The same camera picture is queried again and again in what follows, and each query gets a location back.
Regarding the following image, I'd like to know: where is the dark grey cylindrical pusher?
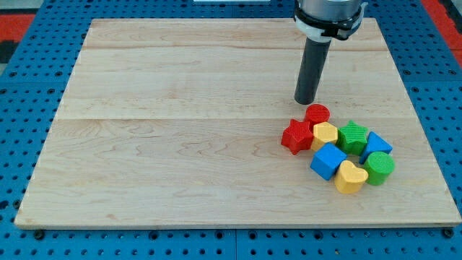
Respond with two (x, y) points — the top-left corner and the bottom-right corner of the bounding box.
(295, 38), (331, 105)

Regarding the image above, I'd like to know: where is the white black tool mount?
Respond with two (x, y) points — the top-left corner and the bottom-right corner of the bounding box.
(294, 1), (368, 43)

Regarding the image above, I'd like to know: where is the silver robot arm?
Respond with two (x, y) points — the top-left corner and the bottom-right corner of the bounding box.
(294, 0), (367, 105)

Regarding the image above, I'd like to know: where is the red star block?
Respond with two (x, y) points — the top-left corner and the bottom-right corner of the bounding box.
(281, 119), (313, 155)

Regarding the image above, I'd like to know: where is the green star block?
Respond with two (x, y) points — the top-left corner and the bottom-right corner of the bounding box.
(336, 121), (368, 155)

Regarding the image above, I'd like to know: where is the red cylinder block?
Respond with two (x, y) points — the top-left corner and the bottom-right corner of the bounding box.
(304, 103), (331, 130)

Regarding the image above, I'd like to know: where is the yellow hexagon block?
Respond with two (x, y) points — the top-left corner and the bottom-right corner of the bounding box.
(311, 122), (338, 151)

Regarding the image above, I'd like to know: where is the blue cube block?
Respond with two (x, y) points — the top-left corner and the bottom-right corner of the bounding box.
(310, 143), (347, 181)

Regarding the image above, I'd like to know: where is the blue triangle block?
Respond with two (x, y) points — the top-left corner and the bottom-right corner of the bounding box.
(359, 131), (393, 164)

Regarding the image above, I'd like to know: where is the green cylinder block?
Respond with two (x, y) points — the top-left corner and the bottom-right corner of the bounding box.
(364, 152), (395, 186)

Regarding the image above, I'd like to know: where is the yellow heart block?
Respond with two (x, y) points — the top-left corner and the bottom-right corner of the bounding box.
(334, 160), (369, 194)

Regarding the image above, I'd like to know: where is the wooden board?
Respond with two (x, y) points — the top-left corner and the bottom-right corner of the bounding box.
(14, 18), (461, 230)

